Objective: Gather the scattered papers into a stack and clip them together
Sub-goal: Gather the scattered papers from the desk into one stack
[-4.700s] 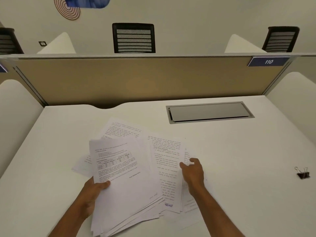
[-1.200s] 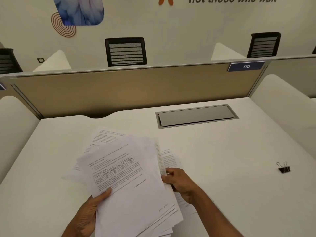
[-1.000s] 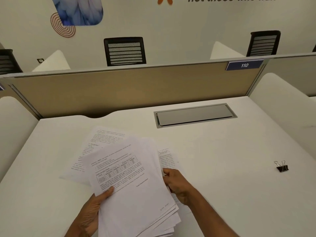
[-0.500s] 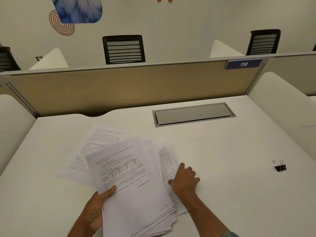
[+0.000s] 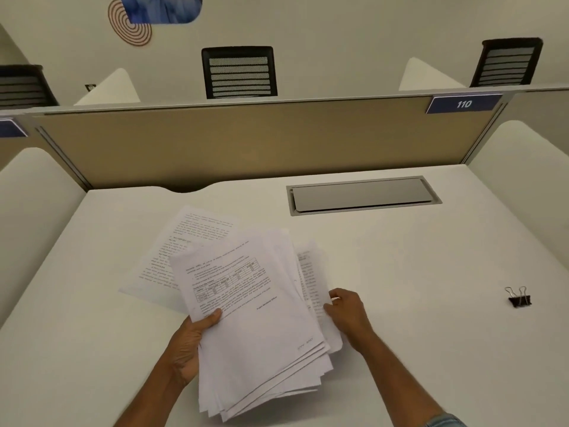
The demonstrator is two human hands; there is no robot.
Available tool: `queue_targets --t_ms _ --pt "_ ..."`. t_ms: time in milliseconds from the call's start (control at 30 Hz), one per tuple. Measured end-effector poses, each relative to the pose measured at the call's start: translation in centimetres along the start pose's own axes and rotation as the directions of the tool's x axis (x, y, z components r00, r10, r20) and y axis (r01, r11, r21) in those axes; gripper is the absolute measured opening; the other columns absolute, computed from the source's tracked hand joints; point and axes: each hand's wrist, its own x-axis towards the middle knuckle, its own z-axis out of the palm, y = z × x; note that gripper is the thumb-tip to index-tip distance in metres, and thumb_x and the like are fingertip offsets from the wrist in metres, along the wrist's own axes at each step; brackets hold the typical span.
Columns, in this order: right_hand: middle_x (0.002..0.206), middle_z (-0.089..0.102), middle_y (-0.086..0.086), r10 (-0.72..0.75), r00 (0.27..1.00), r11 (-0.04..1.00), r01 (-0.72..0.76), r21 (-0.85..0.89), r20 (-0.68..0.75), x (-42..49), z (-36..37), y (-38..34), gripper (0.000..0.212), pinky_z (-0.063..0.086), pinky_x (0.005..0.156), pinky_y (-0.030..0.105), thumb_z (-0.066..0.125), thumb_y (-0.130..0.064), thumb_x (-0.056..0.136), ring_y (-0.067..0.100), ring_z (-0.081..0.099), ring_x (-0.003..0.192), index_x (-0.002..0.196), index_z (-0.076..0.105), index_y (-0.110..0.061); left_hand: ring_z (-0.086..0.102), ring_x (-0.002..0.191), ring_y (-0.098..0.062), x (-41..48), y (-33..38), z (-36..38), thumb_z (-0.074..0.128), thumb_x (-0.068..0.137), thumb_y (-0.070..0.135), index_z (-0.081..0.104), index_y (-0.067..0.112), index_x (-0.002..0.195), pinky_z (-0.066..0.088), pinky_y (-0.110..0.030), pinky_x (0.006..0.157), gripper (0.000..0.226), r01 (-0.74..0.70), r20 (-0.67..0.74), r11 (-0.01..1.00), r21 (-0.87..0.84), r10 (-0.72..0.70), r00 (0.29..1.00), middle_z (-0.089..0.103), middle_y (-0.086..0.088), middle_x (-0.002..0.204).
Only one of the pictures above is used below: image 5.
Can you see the person's right hand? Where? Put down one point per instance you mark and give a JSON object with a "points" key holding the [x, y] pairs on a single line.
{"points": [[351, 317]]}

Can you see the person's left hand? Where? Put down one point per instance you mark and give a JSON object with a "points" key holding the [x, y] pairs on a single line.
{"points": [[186, 346]]}

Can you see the person's left thumb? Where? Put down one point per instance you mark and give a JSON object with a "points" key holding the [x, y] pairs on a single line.
{"points": [[209, 320]]}

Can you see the person's right thumb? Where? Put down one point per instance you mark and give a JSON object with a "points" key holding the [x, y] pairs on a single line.
{"points": [[331, 311]]}

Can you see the single printed text page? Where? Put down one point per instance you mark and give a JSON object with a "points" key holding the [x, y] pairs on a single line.
{"points": [[313, 280]]}

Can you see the stack of printed paper sheets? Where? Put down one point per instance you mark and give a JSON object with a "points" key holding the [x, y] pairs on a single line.
{"points": [[253, 315]]}

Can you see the person's left forearm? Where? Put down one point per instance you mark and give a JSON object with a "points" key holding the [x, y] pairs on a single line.
{"points": [[149, 402]]}

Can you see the person's right forearm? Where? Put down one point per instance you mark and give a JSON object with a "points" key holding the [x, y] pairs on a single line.
{"points": [[400, 380]]}

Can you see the loose printed paper sheet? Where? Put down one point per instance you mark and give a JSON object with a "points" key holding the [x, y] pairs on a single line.
{"points": [[164, 257]]}

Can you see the blue shirt sleeve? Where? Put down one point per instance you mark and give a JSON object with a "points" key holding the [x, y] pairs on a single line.
{"points": [[446, 421]]}

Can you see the beige desk partition panel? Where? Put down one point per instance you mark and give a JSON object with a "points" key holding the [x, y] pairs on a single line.
{"points": [[11, 151], [538, 115], [266, 142]]}

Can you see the black binder clip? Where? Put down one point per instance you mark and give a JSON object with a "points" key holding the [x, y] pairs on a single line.
{"points": [[519, 300]]}

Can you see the white side desk divider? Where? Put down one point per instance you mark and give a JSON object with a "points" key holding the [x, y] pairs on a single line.
{"points": [[31, 217], [111, 89], [426, 76], [529, 182]]}

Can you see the blue desk number label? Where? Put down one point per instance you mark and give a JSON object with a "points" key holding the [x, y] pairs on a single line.
{"points": [[463, 104], [9, 128]]}

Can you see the black mesh office chair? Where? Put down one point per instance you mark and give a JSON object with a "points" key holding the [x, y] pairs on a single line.
{"points": [[22, 86], [240, 73], [506, 62]]}

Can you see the brown spiral wall decal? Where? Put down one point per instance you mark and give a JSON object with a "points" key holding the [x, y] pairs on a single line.
{"points": [[126, 33]]}

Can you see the blue wall decal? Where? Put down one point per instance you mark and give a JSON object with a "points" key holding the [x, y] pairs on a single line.
{"points": [[164, 7]]}

